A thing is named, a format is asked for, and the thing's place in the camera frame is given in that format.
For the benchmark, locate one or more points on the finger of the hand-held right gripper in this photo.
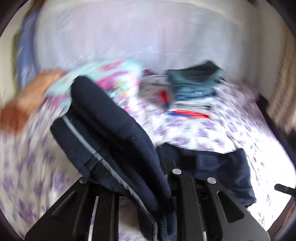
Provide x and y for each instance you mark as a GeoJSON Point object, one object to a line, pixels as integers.
{"type": "Point", "coordinates": [281, 188]}

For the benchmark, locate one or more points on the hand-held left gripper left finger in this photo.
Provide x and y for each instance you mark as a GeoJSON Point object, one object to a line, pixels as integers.
{"type": "Point", "coordinates": [76, 204]}

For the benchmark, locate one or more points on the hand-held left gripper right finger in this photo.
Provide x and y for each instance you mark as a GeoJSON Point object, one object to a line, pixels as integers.
{"type": "Point", "coordinates": [180, 185]}

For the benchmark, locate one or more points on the dark navy pants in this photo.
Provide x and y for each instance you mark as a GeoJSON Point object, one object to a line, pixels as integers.
{"type": "Point", "coordinates": [111, 139]}

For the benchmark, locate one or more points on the folded grey pants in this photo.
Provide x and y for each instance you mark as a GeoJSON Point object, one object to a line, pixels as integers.
{"type": "Point", "coordinates": [192, 104]}

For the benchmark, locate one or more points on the folded dark green pants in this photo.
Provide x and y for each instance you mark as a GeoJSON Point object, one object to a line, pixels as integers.
{"type": "Point", "coordinates": [196, 74]}

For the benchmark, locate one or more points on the purple floral bed sheet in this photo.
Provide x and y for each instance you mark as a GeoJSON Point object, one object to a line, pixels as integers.
{"type": "Point", "coordinates": [196, 129]}

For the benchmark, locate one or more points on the striped beige curtain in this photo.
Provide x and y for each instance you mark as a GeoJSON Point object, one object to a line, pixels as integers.
{"type": "Point", "coordinates": [282, 97]}

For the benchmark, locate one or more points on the folded blue jeans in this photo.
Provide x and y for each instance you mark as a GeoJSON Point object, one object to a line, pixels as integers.
{"type": "Point", "coordinates": [194, 92]}

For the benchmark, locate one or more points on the orange pillow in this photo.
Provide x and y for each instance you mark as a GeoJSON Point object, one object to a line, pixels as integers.
{"type": "Point", "coordinates": [20, 109]}

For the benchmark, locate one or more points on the folded floral quilt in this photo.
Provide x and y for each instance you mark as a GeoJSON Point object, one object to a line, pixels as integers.
{"type": "Point", "coordinates": [115, 71]}

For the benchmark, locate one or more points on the blue printed cloth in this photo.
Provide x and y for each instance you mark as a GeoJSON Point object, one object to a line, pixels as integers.
{"type": "Point", "coordinates": [25, 58]}

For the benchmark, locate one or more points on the dark bed frame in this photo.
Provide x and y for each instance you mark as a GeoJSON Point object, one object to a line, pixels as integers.
{"type": "Point", "coordinates": [275, 115]}

